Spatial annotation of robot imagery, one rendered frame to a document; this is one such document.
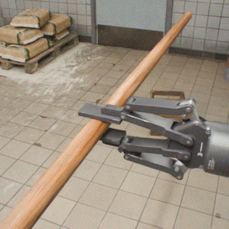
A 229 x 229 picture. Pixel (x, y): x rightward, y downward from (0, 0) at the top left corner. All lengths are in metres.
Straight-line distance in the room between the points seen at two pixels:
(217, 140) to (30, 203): 0.24
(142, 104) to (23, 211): 0.21
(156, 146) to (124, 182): 1.66
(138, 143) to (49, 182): 0.17
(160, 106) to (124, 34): 4.02
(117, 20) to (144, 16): 0.40
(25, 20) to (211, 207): 2.93
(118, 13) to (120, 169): 2.66
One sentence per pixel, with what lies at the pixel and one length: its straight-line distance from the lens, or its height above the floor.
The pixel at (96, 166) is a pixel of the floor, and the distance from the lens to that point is 2.24.
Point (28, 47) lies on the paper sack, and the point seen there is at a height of 0.29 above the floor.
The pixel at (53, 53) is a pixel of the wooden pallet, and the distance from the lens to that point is 4.14.
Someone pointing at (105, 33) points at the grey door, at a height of 0.17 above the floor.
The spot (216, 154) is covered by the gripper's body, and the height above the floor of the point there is 1.21.
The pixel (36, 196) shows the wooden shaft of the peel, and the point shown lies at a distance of 0.36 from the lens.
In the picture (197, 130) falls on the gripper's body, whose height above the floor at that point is 1.22.
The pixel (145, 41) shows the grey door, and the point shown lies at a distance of 4.37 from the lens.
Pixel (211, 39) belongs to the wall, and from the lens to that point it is 4.21.
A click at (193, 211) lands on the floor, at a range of 2.00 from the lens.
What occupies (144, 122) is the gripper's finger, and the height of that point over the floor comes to 1.22.
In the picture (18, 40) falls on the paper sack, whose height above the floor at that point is 0.36.
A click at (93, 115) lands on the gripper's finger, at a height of 1.21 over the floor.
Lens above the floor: 1.46
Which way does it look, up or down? 31 degrees down
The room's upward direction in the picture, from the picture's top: straight up
